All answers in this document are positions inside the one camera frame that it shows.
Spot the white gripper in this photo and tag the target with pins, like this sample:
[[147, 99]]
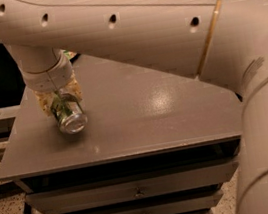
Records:
[[50, 80]]

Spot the green soda can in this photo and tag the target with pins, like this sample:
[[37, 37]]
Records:
[[68, 113]]

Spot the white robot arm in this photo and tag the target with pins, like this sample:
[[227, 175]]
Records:
[[221, 42]]

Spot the green snack bag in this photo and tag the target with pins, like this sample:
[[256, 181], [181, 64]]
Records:
[[70, 55]]

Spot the top grey drawer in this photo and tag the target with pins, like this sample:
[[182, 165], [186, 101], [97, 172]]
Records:
[[90, 196]]

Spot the grey drawer cabinet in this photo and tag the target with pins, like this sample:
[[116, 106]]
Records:
[[141, 123]]

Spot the middle grey drawer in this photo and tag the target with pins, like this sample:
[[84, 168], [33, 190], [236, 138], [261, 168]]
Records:
[[172, 205]]

